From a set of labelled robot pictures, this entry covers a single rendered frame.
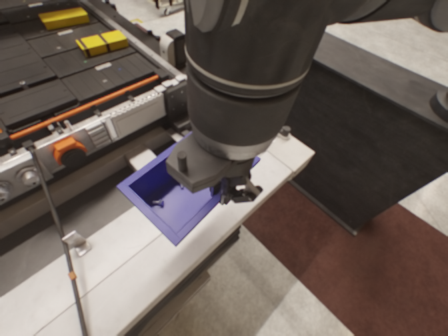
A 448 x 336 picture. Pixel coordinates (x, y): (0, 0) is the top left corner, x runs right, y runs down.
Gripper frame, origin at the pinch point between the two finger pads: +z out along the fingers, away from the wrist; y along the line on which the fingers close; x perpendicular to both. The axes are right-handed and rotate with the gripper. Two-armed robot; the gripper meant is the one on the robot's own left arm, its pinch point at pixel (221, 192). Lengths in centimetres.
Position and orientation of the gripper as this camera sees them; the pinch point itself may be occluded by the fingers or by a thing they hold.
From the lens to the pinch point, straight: 41.7
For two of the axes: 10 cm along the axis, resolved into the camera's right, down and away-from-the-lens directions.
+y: -7.5, -5.7, 3.4
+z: -0.7, 5.8, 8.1
